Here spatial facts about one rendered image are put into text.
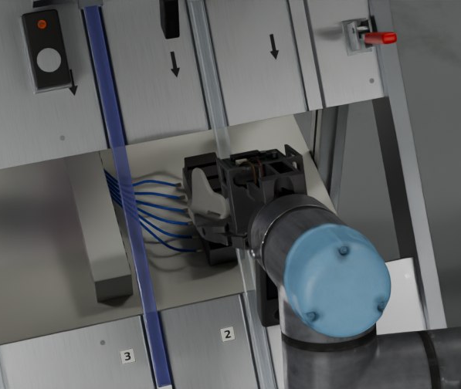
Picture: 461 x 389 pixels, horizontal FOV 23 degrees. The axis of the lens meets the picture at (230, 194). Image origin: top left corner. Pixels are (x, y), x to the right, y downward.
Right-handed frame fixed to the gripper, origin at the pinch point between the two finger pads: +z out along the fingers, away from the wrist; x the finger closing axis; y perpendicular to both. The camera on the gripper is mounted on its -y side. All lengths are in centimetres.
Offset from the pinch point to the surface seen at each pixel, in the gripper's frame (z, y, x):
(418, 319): 1.2, -18.0, -18.1
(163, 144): 55, -5, 0
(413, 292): 1.9, -15.1, -18.2
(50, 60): 4.1, 17.0, 16.3
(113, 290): 31.6, -18.1, 12.7
